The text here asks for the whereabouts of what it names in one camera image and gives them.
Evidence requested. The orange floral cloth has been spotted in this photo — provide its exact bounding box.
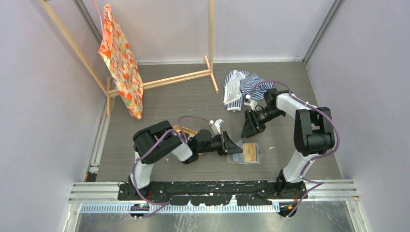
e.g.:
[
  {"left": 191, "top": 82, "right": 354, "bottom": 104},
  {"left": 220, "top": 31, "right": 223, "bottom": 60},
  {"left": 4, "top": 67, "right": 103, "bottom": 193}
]
[{"left": 99, "top": 4, "right": 144, "bottom": 119}]

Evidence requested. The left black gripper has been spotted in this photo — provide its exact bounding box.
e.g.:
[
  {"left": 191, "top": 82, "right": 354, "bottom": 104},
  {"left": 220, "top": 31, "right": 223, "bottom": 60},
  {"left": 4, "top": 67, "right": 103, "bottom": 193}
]
[{"left": 198, "top": 131, "right": 243, "bottom": 156}]

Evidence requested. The blue striped cloth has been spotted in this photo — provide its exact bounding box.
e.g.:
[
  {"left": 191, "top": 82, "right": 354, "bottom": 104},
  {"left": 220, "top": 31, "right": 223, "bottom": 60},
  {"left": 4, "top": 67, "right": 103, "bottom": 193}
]
[{"left": 223, "top": 70, "right": 274, "bottom": 112}]

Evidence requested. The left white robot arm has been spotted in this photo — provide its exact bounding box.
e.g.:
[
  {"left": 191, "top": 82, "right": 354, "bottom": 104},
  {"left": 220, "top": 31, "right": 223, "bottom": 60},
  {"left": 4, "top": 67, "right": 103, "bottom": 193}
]
[{"left": 130, "top": 119, "right": 243, "bottom": 200}]

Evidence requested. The gold credit card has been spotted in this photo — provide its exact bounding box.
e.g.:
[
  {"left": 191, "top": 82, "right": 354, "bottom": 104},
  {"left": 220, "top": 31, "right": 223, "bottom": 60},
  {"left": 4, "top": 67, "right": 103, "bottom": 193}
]
[{"left": 242, "top": 143, "right": 259, "bottom": 163}]

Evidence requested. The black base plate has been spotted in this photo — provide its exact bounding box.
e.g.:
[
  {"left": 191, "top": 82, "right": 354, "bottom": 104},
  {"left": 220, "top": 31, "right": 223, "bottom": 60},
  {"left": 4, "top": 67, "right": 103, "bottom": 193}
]
[{"left": 117, "top": 180, "right": 307, "bottom": 206}]

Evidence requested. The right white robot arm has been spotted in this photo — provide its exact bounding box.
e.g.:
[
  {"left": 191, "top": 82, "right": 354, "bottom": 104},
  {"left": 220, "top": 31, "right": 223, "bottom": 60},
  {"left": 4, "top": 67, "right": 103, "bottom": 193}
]
[{"left": 241, "top": 88, "right": 336, "bottom": 199}]

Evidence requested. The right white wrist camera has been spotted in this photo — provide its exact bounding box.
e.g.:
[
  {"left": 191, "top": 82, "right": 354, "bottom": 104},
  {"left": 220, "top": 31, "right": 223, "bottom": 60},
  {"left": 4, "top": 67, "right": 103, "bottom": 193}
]
[{"left": 243, "top": 94, "right": 258, "bottom": 111}]

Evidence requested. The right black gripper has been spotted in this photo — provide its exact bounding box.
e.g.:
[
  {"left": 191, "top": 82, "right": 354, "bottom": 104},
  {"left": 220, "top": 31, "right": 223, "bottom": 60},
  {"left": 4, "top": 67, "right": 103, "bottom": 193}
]
[{"left": 241, "top": 107, "right": 285, "bottom": 139}]

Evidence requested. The grey card holder wallet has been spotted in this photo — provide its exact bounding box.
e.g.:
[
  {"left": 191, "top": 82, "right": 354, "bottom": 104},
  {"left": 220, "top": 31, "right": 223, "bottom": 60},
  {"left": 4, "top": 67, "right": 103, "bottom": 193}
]
[{"left": 226, "top": 139, "right": 262, "bottom": 165}]

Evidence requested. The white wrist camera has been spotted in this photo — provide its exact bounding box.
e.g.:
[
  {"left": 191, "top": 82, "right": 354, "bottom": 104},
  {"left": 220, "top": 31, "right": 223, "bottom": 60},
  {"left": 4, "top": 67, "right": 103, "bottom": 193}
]
[
  {"left": 243, "top": 94, "right": 258, "bottom": 111},
  {"left": 209, "top": 119, "right": 224, "bottom": 135}
]

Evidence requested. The orange oval tray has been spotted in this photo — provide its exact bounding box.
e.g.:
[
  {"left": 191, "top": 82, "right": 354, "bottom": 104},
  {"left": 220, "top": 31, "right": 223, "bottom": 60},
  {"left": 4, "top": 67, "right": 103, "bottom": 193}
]
[{"left": 171, "top": 126, "right": 201, "bottom": 161}]

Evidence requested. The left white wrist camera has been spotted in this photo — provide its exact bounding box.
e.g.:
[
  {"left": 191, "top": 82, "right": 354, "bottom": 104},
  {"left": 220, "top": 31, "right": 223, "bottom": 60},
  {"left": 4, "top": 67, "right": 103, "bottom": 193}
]
[{"left": 209, "top": 119, "right": 224, "bottom": 135}]

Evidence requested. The wooden drying rack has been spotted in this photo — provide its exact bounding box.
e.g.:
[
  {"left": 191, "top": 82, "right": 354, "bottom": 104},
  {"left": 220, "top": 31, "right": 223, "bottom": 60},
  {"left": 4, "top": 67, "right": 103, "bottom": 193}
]
[{"left": 40, "top": 0, "right": 215, "bottom": 116}]

